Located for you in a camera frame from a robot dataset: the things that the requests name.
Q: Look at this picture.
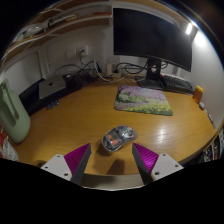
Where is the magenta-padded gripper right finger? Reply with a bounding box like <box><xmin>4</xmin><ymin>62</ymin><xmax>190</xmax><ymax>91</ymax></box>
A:
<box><xmin>131</xmin><ymin>142</ymin><xmax>185</xmax><ymax>186</ymax></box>

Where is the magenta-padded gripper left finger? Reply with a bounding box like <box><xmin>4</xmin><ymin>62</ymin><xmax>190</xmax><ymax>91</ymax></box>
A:
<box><xmin>40</xmin><ymin>143</ymin><xmax>92</xmax><ymax>186</ymax></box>

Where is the floral landscape print mouse pad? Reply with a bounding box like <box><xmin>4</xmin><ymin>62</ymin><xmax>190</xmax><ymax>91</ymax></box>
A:
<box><xmin>113</xmin><ymin>85</ymin><xmax>174</xmax><ymax>117</ymax></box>

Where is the colourful book row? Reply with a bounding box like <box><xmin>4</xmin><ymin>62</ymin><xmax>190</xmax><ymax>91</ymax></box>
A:
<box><xmin>202</xmin><ymin>129</ymin><xmax>224</xmax><ymax>163</ymax></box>

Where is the red and white bag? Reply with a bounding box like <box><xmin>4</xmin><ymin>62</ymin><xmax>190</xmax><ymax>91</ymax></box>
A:
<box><xmin>0</xmin><ymin>128</ymin><xmax>20</xmax><ymax>162</ymax></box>

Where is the orange container with yellow lid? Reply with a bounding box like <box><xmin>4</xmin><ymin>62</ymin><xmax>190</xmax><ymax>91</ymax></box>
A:
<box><xmin>192</xmin><ymin>84</ymin><xmax>204</xmax><ymax>104</ymax></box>

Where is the black mechanical keyboard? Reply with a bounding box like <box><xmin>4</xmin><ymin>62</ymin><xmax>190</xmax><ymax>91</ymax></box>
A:
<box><xmin>159</xmin><ymin>73</ymin><xmax>196</xmax><ymax>95</ymax></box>

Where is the white power strip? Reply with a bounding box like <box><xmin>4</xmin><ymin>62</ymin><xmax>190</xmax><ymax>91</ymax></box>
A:
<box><xmin>105</xmin><ymin>63</ymin><xmax>123</xmax><ymax>80</ymax></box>

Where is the black computer monitor with stand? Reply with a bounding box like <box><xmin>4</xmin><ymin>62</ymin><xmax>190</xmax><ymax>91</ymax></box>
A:
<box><xmin>112</xmin><ymin>7</ymin><xmax>194</xmax><ymax>90</ymax></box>

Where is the bright lamp light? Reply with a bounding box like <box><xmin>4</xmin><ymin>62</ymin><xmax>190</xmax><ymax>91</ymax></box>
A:
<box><xmin>185</xmin><ymin>22</ymin><xmax>194</xmax><ymax>36</ymax></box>

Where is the white cable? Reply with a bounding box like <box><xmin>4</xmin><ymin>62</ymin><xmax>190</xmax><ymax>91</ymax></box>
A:
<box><xmin>93</xmin><ymin>56</ymin><xmax>126</xmax><ymax>83</ymax></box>

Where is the black cable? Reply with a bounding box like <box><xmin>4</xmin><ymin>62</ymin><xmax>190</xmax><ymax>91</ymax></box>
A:
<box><xmin>114</xmin><ymin>61</ymin><xmax>169</xmax><ymax>75</ymax></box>

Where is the white wall socket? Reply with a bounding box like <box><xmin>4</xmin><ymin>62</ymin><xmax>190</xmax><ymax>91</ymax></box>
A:
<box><xmin>65</xmin><ymin>44</ymin><xmax>89</xmax><ymax>60</ymax></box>

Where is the wooden wall shelf unit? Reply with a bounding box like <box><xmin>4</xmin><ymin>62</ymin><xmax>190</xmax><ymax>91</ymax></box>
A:
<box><xmin>0</xmin><ymin>0</ymin><xmax>113</xmax><ymax>64</ymax></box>

